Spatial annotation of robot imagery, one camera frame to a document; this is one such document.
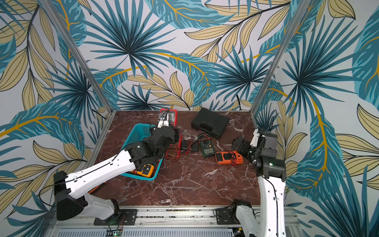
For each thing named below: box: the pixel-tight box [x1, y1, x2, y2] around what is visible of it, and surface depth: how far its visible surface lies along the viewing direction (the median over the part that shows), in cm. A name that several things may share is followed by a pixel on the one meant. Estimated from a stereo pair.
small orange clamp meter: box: [215, 150, 244, 165], surface depth 92 cm
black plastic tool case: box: [190, 107, 231, 140], surface depth 109 cm
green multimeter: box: [198, 133, 216, 158], surface depth 99 cm
